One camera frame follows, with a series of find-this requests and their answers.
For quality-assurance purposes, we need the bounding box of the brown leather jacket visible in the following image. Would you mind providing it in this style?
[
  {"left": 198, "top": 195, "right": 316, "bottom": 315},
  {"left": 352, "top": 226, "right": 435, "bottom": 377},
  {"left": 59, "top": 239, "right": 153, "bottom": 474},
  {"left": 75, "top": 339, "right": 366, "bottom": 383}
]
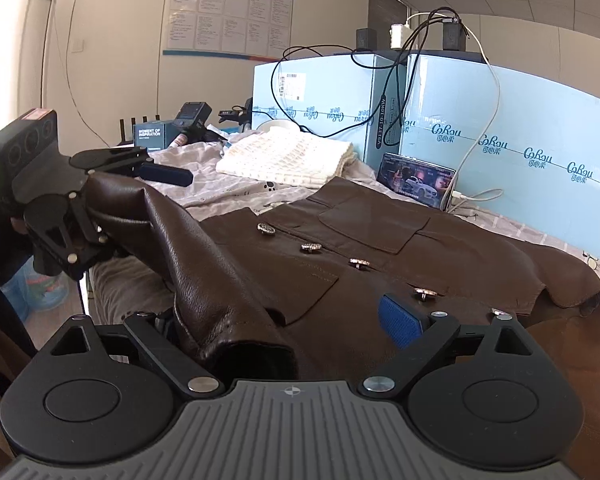
[{"left": 84, "top": 174, "right": 600, "bottom": 479}]

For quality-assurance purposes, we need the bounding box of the dark blue product box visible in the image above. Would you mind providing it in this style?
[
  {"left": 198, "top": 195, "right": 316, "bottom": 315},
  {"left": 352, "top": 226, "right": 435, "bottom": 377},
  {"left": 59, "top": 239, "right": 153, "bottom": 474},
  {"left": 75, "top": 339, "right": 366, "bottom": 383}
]
[{"left": 133, "top": 120, "right": 180, "bottom": 152}]

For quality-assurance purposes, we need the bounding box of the white waffle blanket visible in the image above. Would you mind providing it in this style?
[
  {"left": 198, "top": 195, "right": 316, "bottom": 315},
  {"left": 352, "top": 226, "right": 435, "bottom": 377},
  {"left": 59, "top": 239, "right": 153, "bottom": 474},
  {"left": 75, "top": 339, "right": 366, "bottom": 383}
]
[{"left": 216, "top": 127, "right": 356, "bottom": 188}]

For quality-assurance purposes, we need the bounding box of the smartphone showing video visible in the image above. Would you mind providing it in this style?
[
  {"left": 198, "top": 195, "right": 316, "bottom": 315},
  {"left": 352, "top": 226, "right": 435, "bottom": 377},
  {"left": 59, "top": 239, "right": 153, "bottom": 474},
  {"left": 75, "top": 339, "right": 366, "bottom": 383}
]
[{"left": 377, "top": 153, "right": 455, "bottom": 209}]

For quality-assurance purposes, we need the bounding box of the white air conditioner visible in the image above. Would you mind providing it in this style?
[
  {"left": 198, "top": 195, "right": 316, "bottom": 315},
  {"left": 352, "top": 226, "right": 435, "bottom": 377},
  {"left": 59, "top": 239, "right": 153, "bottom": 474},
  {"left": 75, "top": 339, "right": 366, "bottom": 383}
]
[{"left": 14, "top": 0, "right": 56, "bottom": 116}]

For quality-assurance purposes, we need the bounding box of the light blue foam board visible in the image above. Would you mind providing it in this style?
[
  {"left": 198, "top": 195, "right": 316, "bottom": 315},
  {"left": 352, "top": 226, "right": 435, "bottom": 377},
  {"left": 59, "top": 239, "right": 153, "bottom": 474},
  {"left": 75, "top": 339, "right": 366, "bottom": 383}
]
[
  {"left": 400, "top": 55, "right": 600, "bottom": 259},
  {"left": 251, "top": 53, "right": 407, "bottom": 169}
]

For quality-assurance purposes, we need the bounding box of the black power adapter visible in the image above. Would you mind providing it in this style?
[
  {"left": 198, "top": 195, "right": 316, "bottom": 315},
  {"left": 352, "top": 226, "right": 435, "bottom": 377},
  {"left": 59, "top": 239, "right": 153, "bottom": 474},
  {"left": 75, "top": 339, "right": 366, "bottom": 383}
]
[{"left": 442, "top": 18, "right": 467, "bottom": 52}]

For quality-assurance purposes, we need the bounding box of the black camera device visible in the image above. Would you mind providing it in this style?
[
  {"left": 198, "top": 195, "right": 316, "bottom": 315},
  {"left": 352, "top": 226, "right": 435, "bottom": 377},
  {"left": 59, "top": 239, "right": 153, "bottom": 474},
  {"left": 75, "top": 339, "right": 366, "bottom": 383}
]
[{"left": 173, "top": 102, "right": 216, "bottom": 146}]

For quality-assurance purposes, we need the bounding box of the white charging cable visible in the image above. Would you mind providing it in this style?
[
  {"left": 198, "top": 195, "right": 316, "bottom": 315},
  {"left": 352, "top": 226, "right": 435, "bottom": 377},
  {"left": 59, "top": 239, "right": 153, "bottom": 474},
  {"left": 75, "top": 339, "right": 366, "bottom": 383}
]
[{"left": 404, "top": 10, "right": 505, "bottom": 216}]

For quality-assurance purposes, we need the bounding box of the wall information poster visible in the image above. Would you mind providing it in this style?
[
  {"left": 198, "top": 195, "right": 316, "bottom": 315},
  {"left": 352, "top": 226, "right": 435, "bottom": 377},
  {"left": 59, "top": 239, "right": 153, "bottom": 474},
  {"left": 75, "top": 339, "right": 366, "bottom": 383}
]
[{"left": 162, "top": 0, "right": 294, "bottom": 61}]

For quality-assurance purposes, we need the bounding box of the black cable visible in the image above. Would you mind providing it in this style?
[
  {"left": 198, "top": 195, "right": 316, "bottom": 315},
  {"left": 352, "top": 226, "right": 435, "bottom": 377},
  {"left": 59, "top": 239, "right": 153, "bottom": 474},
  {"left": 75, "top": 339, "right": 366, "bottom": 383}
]
[{"left": 270, "top": 5, "right": 472, "bottom": 149}]

